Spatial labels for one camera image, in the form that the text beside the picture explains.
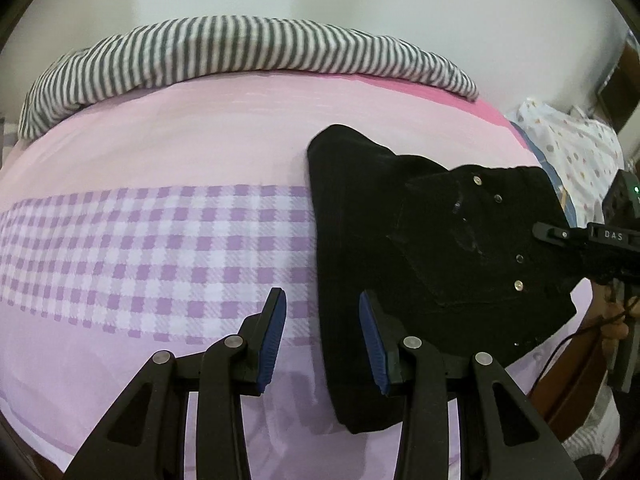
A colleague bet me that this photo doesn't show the pink purple checkered bedsheet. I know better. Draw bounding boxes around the pink purple checkered bedsheet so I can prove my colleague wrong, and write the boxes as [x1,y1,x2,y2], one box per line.
[1,73,536,479]

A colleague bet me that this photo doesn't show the brown wooden furniture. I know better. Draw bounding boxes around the brown wooden furniture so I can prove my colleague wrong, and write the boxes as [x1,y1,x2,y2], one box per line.
[597,30,640,132]

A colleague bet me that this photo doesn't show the grey white striped blanket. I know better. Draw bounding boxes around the grey white striped blanket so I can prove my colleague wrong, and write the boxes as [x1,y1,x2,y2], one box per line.
[17,15,480,141]

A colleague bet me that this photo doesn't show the white polka dot cloth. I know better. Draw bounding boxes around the white polka dot cloth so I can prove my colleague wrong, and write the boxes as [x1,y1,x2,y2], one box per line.
[509,99,624,228]

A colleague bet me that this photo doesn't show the black pants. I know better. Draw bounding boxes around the black pants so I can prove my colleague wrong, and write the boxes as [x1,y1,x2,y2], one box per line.
[307,125,577,434]

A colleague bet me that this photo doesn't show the person right hand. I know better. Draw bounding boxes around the person right hand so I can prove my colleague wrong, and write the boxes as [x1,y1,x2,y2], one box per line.
[585,282,629,358]

